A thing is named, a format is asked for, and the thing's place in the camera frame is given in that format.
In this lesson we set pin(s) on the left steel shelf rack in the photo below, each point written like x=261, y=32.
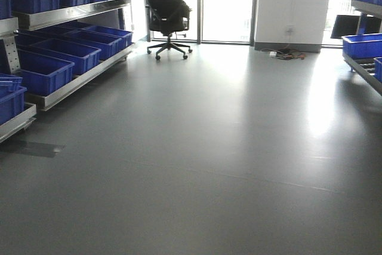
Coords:
x=58, y=65

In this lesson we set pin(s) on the steel shelf rack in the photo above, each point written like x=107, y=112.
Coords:
x=365, y=68
x=58, y=65

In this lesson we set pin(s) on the right steel shelf rack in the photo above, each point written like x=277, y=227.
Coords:
x=365, y=68

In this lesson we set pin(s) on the black office chair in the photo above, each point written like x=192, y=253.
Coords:
x=167, y=31

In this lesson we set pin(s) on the black jacket on chair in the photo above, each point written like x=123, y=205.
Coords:
x=173, y=12

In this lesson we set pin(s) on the near left steel rack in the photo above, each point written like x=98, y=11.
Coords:
x=16, y=114

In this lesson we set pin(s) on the blue crate on right rack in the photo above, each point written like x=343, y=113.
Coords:
x=364, y=46

